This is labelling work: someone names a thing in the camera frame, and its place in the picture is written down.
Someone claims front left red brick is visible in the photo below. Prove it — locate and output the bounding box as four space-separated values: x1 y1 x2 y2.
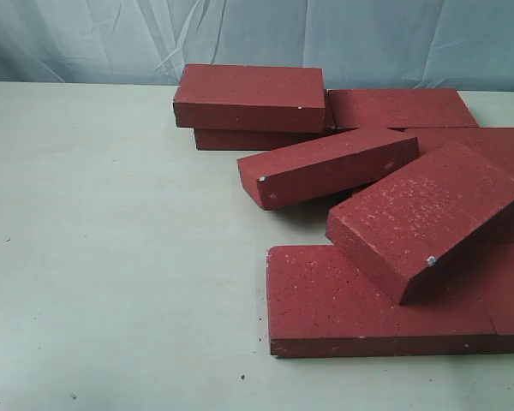
266 245 496 359

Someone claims back right red brick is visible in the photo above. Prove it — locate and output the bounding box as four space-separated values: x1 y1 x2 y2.
328 88 479 128

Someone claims front right red brick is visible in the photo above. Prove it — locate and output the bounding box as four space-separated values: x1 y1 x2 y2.
466 241 514 355

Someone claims right middle-row red brick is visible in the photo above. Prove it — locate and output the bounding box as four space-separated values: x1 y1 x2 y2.
405 128 514 175

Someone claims center right red brick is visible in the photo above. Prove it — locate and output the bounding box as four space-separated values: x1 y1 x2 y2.
328 179 514 255

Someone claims white fabric backdrop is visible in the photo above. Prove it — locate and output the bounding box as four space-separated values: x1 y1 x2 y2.
0 1 514 91

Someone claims angled red brick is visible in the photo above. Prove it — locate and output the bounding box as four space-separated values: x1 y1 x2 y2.
237 128 419 211

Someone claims lower back red brick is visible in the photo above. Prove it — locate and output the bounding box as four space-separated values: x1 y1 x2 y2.
192 91 338 152

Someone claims top stacked red brick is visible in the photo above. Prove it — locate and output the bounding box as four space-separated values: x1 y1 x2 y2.
173 63 326 133

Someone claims speckled white-flecked red brick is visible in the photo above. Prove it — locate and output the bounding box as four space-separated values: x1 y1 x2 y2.
326 142 514 305

